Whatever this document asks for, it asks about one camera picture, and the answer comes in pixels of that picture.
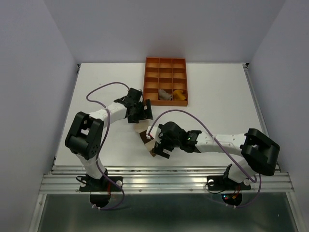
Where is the orange compartment tray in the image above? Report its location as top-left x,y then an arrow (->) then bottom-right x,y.
143,57 -> 189,107

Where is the taupe sock with maroon cuff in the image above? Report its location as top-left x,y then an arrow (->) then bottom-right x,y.
158,89 -> 172,101

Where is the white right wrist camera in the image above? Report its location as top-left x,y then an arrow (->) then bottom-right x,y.
146,126 -> 161,143

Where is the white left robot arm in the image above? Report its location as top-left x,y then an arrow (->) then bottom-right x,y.
65,88 -> 153,190

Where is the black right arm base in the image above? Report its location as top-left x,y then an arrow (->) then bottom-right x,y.
204,164 -> 251,207

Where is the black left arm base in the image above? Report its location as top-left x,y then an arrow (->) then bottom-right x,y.
76,174 -> 121,210

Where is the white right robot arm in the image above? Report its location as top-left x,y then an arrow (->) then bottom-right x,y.
146,122 -> 280,189

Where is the aluminium right side rail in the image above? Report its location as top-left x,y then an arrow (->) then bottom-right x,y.
240,64 -> 280,176

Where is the mustard yellow striped sock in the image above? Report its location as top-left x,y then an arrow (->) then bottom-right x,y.
172,89 -> 187,101

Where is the cream and brown sock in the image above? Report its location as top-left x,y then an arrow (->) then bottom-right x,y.
134,119 -> 156,157

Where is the aluminium front rail frame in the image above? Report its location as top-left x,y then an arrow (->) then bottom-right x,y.
40,165 -> 295,194

